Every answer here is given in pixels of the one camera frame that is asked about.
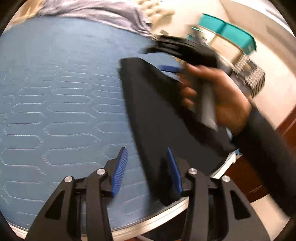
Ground black pants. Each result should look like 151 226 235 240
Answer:
119 58 235 205

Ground person's dark-sleeved right forearm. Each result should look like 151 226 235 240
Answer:
232 107 295 216

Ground person's right hand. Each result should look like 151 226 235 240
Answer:
185 64 252 135

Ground teal storage bin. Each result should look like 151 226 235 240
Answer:
187 14 226 43
220 23 257 55

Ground clear plastic storage bin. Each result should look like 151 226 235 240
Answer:
198 25 244 66

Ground cream tufted headboard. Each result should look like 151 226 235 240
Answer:
136 0 175 25

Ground houndstooth fabric basket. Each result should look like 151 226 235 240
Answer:
232 54 265 98

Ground lavender satin blanket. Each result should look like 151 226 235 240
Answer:
37 1 152 38

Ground blue quilted mattress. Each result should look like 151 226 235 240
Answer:
1 17 178 230

